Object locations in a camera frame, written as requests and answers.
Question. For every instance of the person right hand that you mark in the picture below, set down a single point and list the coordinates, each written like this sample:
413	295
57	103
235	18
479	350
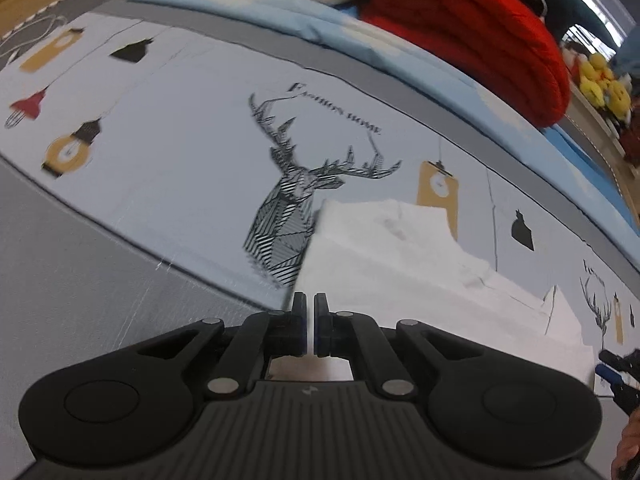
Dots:
627	449

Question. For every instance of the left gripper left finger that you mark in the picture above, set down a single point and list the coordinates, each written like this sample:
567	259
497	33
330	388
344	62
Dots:
247	350

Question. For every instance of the white long-sleeve shirt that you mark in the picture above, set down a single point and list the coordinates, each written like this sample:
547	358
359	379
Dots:
396	261

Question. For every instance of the yellow plush toys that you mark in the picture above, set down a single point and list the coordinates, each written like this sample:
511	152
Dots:
604	90

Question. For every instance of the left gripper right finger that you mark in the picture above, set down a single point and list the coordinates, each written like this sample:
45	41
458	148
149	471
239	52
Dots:
358	339

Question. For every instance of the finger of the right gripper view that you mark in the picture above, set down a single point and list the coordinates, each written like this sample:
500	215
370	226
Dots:
610	367

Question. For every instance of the red knitted blanket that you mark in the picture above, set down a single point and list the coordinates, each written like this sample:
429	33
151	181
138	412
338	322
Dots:
499	43

